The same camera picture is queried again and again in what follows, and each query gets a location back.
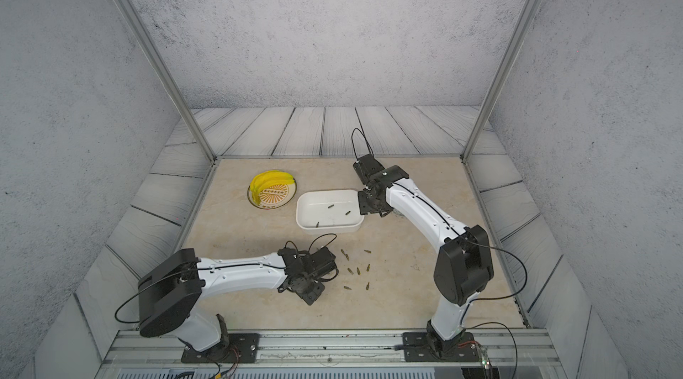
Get yellow bananas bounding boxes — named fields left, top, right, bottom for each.
left=248, top=170, right=296, bottom=210

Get aluminium rail frame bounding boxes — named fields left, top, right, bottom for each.
left=97, top=327, right=566, bottom=378

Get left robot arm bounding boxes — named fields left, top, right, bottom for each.
left=138, top=247, right=339, bottom=353

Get patterned plate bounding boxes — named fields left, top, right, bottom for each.
left=247, top=178, right=296, bottom=210

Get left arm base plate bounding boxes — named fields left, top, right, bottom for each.
left=181, top=333, right=261, bottom=364

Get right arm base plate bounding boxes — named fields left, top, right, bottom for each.
left=400, top=332, right=481, bottom=363

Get white storage box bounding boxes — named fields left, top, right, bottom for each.
left=295, top=190, right=365, bottom=236

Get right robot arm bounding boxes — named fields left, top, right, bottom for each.
left=353, top=154, right=494, bottom=357

